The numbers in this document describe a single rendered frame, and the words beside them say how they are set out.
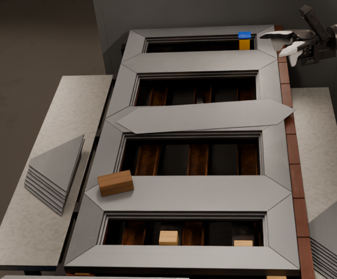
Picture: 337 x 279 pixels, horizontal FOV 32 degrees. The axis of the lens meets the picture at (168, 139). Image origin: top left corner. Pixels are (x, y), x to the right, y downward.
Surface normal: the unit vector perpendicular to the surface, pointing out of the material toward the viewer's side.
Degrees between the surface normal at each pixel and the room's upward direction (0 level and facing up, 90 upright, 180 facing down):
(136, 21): 90
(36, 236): 0
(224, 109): 0
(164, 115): 0
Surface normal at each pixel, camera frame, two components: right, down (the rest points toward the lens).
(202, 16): -0.09, 0.63
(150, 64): -0.08, -0.78
